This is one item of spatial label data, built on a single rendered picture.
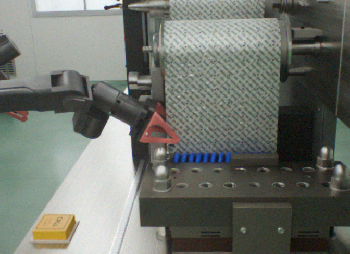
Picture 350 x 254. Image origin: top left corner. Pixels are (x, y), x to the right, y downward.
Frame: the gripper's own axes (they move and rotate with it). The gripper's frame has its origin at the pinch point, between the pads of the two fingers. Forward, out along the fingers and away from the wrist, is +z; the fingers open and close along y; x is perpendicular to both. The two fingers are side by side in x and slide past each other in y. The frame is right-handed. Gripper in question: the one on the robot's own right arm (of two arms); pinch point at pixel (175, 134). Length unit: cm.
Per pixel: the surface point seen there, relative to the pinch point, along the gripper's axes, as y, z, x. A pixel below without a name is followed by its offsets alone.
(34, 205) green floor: -172, -38, -146
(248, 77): 0.2, 7.2, 18.3
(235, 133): 0.2, 11.0, 6.5
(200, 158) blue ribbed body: 3.3, 6.6, -1.1
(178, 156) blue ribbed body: 2.9, 2.4, -3.1
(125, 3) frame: -33.2, -25.6, 15.9
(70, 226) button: 10.2, -10.8, -24.9
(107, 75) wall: -556, -66, -146
